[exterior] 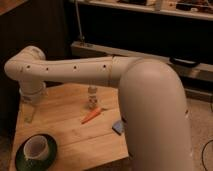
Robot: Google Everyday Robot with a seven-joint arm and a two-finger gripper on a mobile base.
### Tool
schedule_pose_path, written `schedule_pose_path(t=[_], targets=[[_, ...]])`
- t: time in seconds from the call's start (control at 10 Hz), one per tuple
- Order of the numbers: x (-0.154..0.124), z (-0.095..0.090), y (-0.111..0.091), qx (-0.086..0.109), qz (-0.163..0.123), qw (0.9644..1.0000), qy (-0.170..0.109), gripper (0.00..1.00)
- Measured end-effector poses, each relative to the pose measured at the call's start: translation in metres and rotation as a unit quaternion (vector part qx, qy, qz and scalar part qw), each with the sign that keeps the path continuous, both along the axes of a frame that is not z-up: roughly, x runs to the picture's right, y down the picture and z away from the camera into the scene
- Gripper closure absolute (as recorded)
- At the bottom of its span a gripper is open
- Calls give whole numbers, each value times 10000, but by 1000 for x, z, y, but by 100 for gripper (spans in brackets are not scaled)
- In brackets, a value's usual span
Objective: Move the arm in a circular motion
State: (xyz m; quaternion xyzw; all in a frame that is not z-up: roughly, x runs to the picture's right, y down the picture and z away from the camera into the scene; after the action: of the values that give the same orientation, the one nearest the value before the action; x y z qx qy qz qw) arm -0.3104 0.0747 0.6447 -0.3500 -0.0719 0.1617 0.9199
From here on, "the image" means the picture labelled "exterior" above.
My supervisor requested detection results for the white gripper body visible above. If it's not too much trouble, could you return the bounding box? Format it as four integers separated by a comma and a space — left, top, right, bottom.
19, 82, 46, 104

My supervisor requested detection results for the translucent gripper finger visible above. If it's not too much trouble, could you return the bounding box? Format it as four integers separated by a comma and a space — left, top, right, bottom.
23, 103, 37, 123

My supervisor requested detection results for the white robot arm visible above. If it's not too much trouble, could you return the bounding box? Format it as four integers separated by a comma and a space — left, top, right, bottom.
4, 46, 194, 171

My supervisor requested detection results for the translucent white cup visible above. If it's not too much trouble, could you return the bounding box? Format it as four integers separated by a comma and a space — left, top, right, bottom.
23, 135, 49, 160

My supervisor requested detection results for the dark green plate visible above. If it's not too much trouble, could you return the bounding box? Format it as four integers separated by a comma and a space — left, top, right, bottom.
15, 134, 57, 171

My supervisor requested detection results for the small clear bottle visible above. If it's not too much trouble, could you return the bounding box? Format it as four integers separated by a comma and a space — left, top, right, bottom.
88, 85, 97, 109

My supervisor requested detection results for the orange carrot toy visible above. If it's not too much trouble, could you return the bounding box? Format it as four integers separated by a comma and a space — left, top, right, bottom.
81, 107, 102, 124

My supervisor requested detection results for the metal shelf rack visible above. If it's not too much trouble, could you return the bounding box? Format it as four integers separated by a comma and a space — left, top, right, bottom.
69, 0, 213, 101

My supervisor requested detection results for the black handle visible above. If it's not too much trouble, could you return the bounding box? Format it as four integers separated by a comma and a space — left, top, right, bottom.
169, 57, 200, 68

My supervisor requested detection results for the black floor cable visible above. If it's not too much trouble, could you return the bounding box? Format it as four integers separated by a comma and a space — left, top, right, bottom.
201, 99, 213, 171

